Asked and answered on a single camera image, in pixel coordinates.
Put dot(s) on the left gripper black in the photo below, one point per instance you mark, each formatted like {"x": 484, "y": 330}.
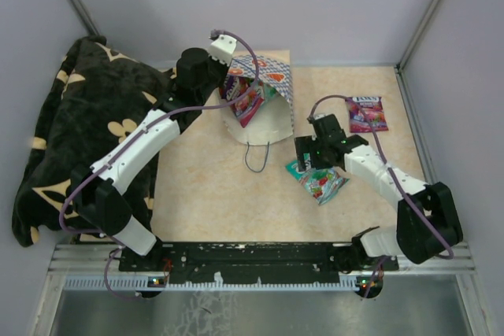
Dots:
{"x": 223, "y": 68}

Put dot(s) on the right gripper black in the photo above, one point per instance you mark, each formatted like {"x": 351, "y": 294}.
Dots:
{"x": 305, "y": 145}

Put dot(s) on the teal Fox's candy packet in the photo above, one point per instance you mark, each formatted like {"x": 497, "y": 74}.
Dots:
{"x": 321, "y": 184}

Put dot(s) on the blue checkered paper bag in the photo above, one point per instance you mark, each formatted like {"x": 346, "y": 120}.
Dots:
{"x": 274, "y": 121}

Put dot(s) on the purple Fox's candy packet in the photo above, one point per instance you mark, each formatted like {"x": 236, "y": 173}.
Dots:
{"x": 366, "y": 114}

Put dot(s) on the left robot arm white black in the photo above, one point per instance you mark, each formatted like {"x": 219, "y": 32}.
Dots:
{"x": 98, "y": 191}

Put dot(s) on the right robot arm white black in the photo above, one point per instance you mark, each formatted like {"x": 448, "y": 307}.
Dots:
{"x": 427, "y": 223}

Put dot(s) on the pink Fox's candy packet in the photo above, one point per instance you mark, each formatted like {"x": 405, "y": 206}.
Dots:
{"x": 252, "y": 96}

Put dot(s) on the black floral plush blanket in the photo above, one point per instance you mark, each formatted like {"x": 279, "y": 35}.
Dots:
{"x": 98, "y": 97}

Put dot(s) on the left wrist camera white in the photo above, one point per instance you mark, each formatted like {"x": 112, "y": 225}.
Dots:
{"x": 222, "y": 47}

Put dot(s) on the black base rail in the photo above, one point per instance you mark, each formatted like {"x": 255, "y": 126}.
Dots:
{"x": 250, "y": 262}

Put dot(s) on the right aluminium frame post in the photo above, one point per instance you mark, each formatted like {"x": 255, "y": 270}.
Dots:
{"x": 419, "y": 33}

